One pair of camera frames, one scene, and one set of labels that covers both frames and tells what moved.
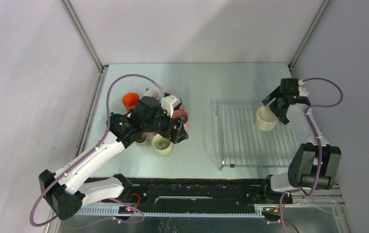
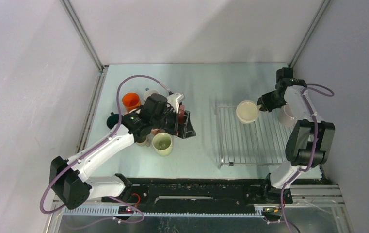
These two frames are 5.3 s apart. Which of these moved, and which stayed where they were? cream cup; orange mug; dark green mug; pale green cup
Moved: cream cup
Stayed: orange mug; dark green mug; pale green cup
